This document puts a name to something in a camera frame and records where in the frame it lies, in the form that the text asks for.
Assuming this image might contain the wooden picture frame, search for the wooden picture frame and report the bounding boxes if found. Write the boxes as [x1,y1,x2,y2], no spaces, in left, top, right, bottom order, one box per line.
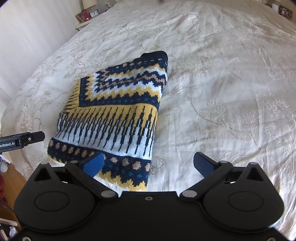
[75,12,85,23]

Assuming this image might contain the white bedside table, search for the white bedside table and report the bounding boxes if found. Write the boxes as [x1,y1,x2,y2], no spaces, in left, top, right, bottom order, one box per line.
[75,15,100,31]

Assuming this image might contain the items on right nightstand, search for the items on right nightstand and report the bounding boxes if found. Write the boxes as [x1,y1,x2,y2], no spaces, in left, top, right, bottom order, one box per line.
[261,0,295,21]

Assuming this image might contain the white floral embroidered bedspread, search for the white floral embroidered bedspread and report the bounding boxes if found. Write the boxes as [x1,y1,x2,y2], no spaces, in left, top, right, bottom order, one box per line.
[1,1,295,240]

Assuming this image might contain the small alarm clock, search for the small alarm clock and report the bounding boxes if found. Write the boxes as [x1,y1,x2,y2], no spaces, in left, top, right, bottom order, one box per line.
[89,9,99,18]

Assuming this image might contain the white table lamp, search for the white table lamp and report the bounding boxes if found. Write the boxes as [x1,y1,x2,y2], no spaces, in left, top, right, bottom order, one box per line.
[82,0,97,9]

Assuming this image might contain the navy yellow patterned knit sweater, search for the navy yellow patterned knit sweater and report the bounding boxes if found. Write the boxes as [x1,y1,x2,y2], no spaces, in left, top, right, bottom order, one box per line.
[48,51,168,191]

